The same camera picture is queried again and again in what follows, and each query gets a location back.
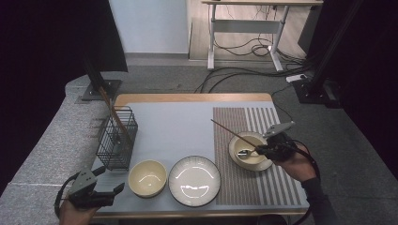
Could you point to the black curtain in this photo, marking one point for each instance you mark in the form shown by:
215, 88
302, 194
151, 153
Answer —
375, 78
47, 47

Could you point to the metal spoon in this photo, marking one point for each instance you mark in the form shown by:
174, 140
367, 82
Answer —
243, 153
117, 145

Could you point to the white standing desk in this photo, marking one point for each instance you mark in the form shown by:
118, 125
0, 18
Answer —
244, 26

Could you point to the person's right hand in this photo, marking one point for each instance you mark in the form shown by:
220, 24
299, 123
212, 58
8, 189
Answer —
297, 168

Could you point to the wooden table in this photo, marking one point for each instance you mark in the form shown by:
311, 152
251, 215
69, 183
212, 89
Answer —
187, 97

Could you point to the cream ceramic bowl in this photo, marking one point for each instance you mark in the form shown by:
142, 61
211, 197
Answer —
147, 179
250, 161

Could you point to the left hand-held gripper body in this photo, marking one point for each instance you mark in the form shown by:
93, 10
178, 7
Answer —
84, 193

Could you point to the light grey table mat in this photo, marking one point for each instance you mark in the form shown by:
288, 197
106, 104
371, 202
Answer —
181, 125

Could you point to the black metal stand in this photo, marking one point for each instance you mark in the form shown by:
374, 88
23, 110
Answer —
94, 75
316, 93

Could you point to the white power strip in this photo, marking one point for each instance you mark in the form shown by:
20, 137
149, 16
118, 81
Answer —
296, 78

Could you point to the striped woven placemat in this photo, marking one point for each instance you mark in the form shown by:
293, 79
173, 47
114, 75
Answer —
237, 175

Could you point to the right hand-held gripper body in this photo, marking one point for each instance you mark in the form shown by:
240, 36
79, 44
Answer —
280, 146

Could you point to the person's left hand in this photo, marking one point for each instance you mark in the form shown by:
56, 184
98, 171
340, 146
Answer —
76, 215

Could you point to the brown wooden chopstick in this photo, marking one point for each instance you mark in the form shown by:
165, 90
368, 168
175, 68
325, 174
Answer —
109, 104
105, 100
231, 131

